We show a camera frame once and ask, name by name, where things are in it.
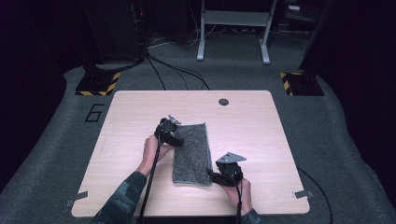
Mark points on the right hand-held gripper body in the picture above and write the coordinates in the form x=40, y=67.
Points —
x=229, y=169

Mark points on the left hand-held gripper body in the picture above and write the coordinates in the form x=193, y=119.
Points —
x=167, y=127

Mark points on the grey towel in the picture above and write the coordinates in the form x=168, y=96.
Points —
x=193, y=155

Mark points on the person's left hand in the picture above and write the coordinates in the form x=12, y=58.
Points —
x=151, y=152

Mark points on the person's right hand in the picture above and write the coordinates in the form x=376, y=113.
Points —
x=238, y=196

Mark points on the round table grommet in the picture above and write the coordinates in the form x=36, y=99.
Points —
x=223, y=102

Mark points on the grey tape strip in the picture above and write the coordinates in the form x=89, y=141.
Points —
x=76, y=198
x=302, y=194

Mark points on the black hazard-striped stand base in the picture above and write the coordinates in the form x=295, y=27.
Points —
x=303, y=84
x=98, y=84

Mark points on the dark equipment cabinet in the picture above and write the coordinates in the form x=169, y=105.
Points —
x=115, y=28

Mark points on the white metal stand frame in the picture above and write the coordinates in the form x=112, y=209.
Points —
x=236, y=18

